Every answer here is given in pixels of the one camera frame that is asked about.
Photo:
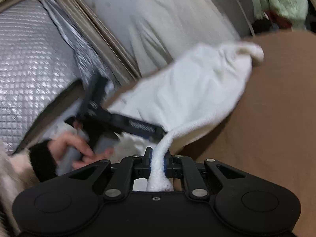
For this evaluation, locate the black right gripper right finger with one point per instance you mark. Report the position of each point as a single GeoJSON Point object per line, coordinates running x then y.
{"type": "Point", "coordinates": [239, 199]}

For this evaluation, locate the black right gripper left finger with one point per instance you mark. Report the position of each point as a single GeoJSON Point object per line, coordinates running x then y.
{"type": "Point", "coordinates": [71, 201]}

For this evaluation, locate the white fleece garment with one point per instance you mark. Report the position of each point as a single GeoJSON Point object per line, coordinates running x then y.
{"type": "Point", "coordinates": [189, 98]}

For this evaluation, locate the fluffy cream sleeve forearm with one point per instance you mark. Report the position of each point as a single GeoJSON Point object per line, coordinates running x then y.
{"type": "Point", "coordinates": [21, 171]}

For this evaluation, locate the beige bag zipper rim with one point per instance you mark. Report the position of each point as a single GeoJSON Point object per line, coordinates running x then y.
{"type": "Point", "coordinates": [110, 50]}

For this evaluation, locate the person's left hand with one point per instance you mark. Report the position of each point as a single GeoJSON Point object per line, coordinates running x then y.
{"type": "Point", "coordinates": [76, 150]}

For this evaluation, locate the silver quilted foil bag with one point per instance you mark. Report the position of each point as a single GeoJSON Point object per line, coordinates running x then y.
{"type": "Point", "coordinates": [44, 57]}

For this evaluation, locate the white cloth covered furniture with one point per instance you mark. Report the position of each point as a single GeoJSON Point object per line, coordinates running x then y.
{"type": "Point", "coordinates": [162, 30]}

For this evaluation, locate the grey metal rack pole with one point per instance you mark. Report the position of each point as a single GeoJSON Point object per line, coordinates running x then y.
{"type": "Point", "coordinates": [246, 18]}

